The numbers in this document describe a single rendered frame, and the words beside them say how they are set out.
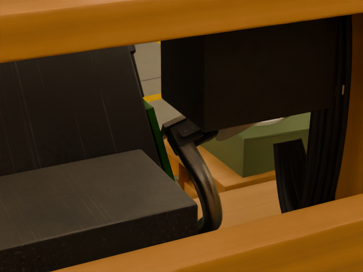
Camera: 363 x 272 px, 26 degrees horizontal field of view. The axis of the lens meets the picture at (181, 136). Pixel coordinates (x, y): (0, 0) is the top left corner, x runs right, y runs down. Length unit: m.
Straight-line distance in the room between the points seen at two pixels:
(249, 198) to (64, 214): 0.80
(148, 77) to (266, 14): 4.36
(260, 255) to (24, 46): 0.33
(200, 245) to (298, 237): 0.10
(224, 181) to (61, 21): 1.26
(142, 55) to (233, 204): 3.90
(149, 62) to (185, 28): 4.68
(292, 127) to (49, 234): 1.12
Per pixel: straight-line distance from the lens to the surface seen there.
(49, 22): 0.63
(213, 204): 1.16
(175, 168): 2.08
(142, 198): 0.96
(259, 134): 1.87
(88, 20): 0.64
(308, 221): 0.85
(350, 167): 0.98
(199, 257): 0.78
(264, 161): 1.89
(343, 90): 0.96
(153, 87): 4.91
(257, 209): 1.64
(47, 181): 1.02
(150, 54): 5.52
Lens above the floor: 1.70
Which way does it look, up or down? 24 degrees down
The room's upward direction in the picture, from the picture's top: straight up
